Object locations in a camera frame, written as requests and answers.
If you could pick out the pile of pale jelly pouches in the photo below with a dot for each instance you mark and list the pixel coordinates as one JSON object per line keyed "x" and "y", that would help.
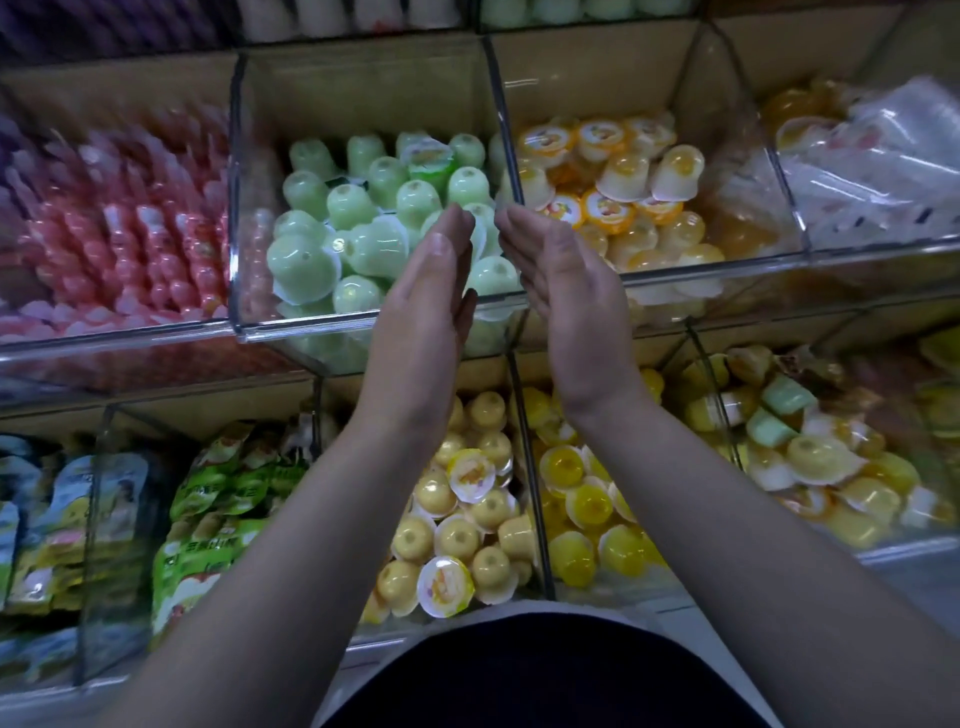
{"x": 60, "y": 525}

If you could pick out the person's right hand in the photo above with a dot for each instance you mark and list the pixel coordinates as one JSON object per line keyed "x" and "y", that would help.
{"x": 578, "y": 323}

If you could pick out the pile of dark purple packets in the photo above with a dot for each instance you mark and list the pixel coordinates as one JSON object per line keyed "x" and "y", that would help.
{"x": 105, "y": 23}

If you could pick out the person's left forearm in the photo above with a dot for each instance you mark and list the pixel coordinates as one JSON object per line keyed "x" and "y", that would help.
{"x": 255, "y": 600}

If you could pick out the green juice pouches pile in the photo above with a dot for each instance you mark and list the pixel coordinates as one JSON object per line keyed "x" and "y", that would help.
{"x": 210, "y": 510}

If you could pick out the row of white jelly cups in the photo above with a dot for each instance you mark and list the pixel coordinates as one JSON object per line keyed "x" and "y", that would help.
{"x": 345, "y": 15}

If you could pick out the pile of clear packets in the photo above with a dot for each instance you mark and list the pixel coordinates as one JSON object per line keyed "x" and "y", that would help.
{"x": 870, "y": 165}

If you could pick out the person's left hand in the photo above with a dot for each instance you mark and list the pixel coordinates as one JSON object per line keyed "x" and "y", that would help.
{"x": 413, "y": 345}

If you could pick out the pile of orange-lid jelly cups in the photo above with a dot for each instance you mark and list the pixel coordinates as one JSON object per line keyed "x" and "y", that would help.
{"x": 630, "y": 188}

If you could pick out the pile of pastel jelly cups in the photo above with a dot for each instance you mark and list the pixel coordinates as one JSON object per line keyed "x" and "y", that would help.
{"x": 810, "y": 450}

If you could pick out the pile of pale yellow jelly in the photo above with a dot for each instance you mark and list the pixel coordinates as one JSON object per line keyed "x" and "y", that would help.
{"x": 450, "y": 525}

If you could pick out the row of pale green cups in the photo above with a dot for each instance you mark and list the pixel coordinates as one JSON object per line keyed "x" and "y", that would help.
{"x": 585, "y": 9}

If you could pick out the person's right forearm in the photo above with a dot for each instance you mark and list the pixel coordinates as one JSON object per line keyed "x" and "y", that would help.
{"x": 795, "y": 585}

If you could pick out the pile of yellow jelly cups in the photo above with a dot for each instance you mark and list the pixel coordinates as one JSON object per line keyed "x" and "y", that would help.
{"x": 578, "y": 510}

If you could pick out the black shirt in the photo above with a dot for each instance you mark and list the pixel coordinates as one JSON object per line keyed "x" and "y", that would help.
{"x": 548, "y": 675}

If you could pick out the pile of pink jelly sticks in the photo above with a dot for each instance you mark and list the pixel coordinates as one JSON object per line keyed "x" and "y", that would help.
{"x": 120, "y": 240}

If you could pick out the pile of green jelly cups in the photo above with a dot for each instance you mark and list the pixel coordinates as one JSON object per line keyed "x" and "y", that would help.
{"x": 345, "y": 225}

